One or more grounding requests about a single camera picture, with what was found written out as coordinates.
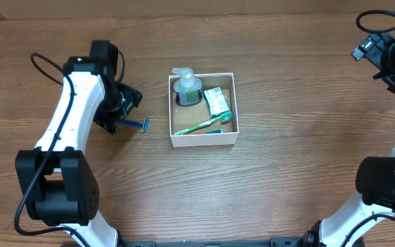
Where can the purple soap pump bottle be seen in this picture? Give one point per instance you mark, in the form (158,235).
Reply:
(188,88)

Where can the green toothbrush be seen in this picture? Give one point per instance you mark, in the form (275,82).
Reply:
(224,117)

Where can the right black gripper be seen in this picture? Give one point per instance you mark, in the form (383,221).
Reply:
(374,51)

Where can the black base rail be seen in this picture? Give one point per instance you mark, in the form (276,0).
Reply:
(211,244)

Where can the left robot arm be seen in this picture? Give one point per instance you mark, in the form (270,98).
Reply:
(60,192)

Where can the green white soap bar box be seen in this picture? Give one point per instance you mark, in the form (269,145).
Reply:
(216,101)

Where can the red green toothpaste tube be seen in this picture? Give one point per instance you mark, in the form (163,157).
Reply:
(220,131)

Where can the white cardboard box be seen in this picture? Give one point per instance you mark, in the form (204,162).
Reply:
(183,117)

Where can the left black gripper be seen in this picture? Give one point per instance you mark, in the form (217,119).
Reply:
(110,119)

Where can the blue disposable razor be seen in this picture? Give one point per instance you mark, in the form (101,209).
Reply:
(141,125)

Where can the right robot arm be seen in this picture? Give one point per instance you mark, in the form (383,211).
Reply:
(374,199)

